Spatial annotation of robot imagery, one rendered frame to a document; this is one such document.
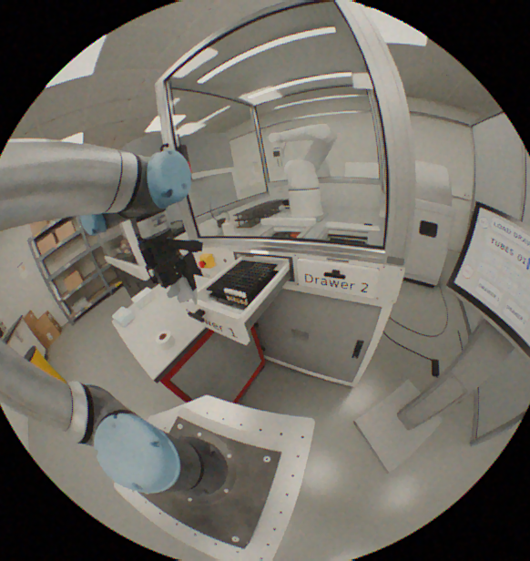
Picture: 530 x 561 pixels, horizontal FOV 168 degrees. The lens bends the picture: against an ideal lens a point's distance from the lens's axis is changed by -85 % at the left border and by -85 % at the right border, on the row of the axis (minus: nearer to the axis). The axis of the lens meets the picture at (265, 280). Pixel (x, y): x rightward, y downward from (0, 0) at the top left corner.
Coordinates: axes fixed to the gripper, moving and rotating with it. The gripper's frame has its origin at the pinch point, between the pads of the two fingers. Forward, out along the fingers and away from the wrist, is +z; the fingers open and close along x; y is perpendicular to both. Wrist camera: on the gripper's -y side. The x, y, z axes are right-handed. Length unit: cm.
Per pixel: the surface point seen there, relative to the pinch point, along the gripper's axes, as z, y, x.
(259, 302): 8.4, -12.7, 12.9
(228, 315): 3.7, -1.1, 11.5
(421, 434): 93, -9, 111
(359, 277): 7, -32, 40
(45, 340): 80, 201, -401
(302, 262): 4.5, -32.8, 20.0
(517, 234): -20, -26, 91
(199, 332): 20.9, -1.1, -9.9
